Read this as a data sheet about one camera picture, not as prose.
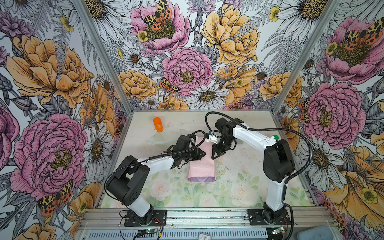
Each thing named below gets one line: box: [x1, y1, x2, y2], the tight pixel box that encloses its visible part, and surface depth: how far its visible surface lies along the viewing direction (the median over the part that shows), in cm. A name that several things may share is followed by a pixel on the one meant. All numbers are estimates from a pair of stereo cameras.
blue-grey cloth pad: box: [297, 225, 335, 240], surface depth 70 cm
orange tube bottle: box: [153, 117, 164, 133], surface depth 107 cm
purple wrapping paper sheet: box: [188, 138, 216, 183], surface depth 85 cm
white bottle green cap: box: [269, 134, 280, 144], surface depth 56 cm
